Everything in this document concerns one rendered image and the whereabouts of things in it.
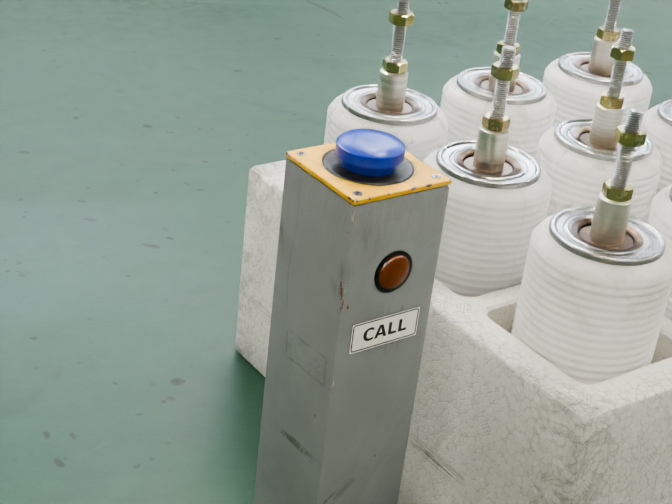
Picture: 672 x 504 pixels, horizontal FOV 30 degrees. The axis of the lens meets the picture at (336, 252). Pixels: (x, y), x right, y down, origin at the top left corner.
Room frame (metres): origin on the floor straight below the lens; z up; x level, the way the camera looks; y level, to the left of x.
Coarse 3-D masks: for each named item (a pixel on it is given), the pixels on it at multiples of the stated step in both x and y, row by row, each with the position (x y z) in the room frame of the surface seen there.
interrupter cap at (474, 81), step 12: (468, 72) 1.01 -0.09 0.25; (480, 72) 1.02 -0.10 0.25; (468, 84) 0.98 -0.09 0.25; (480, 84) 1.00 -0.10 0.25; (516, 84) 1.01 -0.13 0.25; (528, 84) 1.00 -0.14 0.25; (540, 84) 1.00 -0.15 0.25; (480, 96) 0.96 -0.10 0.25; (492, 96) 0.96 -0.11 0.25; (516, 96) 0.97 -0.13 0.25; (528, 96) 0.97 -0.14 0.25; (540, 96) 0.97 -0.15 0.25
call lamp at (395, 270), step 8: (400, 256) 0.64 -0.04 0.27; (384, 264) 0.63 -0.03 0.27; (392, 264) 0.63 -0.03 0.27; (400, 264) 0.63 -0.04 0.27; (408, 264) 0.64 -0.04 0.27; (384, 272) 0.63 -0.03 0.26; (392, 272) 0.63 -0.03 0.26; (400, 272) 0.63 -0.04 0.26; (384, 280) 0.63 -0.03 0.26; (392, 280) 0.63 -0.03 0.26; (400, 280) 0.63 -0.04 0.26; (384, 288) 0.63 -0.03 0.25; (392, 288) 0.63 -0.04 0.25
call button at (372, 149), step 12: (348, 132) 0.67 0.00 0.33; (360, 132) 0.67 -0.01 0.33; (372, 132) 0.67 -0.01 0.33; (384, 132) 0.68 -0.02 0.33; (336, 144) 0.66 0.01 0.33; (348, 144) 0.65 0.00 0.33; (360, 144) 0.66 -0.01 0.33; (372, 144) 0.66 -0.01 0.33; (384, 144) 0.66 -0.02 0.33; (396, 144) 0.66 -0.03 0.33; (348, 156) 0.65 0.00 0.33; (360, 156) 0.64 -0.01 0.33; (372, 156) 0.64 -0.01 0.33; (384, 156) 0.65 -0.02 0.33; (396, 156) 0.65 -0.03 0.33; (348, 168) 0.65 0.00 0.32; (360, 168) 0.65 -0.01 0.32; (372, 168) 0.64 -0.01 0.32; (384, 168) 0.65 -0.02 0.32
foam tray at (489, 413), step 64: (256, 192) 0.92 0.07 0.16; (256, 256) 0.92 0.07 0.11; (256, 320) 0.91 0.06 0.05; (448, 320) 0.73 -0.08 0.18; (512, 320) 0.76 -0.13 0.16; (448, 384) 0.72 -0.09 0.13; (512, 384) 0.68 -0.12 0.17; (576, 384) 0.67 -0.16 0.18; (640, 384) 0.67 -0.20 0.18; (448, 448) 0.71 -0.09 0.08; (512, 448) 0.67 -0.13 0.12; (576, 448) 0.63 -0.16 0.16; (640, 448) 0.67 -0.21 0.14
